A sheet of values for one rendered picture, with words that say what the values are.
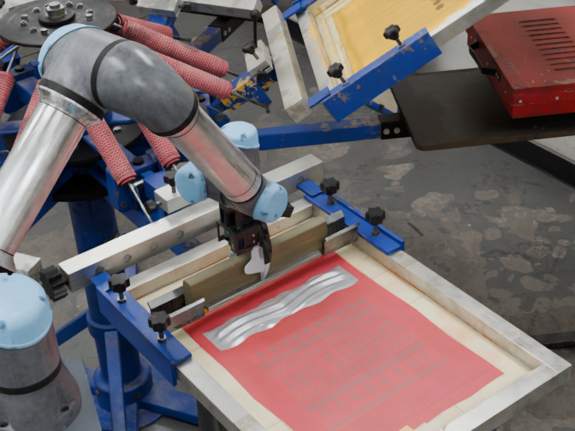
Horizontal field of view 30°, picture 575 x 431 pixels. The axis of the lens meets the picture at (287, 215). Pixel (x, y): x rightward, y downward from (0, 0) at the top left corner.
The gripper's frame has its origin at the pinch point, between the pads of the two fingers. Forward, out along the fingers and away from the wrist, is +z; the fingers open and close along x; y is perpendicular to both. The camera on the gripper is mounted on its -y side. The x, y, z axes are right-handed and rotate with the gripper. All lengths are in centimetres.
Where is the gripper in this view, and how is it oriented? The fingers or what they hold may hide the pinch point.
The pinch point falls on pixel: (258, 268)
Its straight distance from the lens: 229.9
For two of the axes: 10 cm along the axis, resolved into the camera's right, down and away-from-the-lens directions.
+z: 0.5, 8.2, 5.7
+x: 6.0, 4.3, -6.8
